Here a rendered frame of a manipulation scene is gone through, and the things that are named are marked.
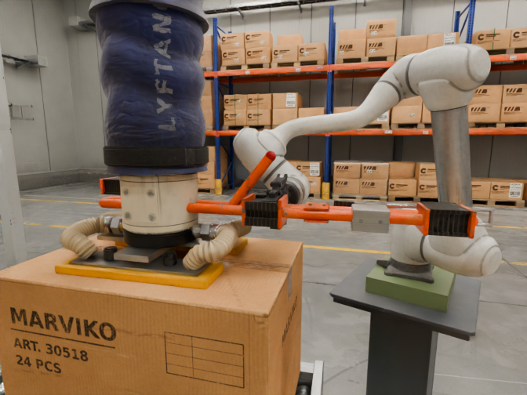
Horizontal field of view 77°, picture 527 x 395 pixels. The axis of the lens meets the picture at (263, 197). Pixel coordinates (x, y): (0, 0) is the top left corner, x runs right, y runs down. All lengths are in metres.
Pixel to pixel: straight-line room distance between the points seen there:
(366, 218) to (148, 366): 0.49
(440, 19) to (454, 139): 8.61
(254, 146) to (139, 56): 0.43
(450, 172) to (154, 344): 0.97
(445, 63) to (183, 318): 0.94
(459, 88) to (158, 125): 0.83
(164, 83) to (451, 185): 0.92
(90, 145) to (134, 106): 11.65
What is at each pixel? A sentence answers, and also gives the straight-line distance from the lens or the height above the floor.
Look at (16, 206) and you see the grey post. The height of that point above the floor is 0.77.
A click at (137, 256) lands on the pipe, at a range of 0.71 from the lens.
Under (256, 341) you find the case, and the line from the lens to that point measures 0.59.
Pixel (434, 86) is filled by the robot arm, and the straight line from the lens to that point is 1.13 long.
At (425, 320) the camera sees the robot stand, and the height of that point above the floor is 0.75.
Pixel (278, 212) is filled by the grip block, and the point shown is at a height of 1.21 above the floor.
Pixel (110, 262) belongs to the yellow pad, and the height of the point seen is 1.10.
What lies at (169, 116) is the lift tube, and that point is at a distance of 0.69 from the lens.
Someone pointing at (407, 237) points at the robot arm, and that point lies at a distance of 1.39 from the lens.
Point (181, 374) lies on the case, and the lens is 0.69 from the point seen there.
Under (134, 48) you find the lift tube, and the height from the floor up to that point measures 1.52.
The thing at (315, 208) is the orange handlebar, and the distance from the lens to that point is 0.66.
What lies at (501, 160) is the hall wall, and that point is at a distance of 9.77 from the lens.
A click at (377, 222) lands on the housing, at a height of 1.20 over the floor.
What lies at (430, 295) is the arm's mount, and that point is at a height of 0.80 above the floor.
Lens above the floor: 1.35
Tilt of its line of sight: 10 degrees down
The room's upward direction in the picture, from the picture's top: straight up
